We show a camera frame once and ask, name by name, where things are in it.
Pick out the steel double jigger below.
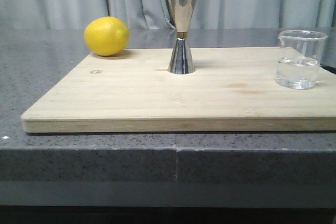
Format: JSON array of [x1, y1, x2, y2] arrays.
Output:
[[167, 0, 196, 74]]

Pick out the clear glass beaker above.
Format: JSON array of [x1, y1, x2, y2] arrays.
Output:
[[276, 30, 328, 90]]

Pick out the light wooden cutting board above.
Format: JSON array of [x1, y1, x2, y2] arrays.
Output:
[[21, 47, 335, 133]]

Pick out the yellow lemon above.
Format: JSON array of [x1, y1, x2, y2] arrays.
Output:
[[84, 16, 130, 56]]

